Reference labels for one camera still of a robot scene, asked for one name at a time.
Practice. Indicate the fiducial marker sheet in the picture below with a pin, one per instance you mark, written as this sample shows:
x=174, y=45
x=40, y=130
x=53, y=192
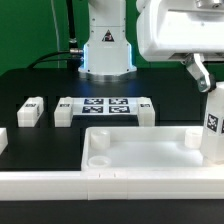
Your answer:
x=105, y=106

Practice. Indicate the white front fence bar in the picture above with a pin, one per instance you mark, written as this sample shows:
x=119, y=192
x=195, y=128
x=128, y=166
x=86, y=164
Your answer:
x=22, y=186

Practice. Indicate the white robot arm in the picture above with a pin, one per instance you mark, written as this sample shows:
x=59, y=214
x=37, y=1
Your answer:
x=107, y=55

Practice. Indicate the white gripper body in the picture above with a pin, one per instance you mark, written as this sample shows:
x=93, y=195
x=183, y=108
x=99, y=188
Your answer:
x=172, y=29

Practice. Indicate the white desk top tray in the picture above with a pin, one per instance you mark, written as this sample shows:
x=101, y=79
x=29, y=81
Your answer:
x=119, y=148

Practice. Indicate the white left fence block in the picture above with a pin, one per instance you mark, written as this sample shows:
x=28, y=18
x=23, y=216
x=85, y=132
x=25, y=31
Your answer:
x=3, y=139

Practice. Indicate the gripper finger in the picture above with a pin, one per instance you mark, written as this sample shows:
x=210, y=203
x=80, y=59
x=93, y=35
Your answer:
x=194, y=63

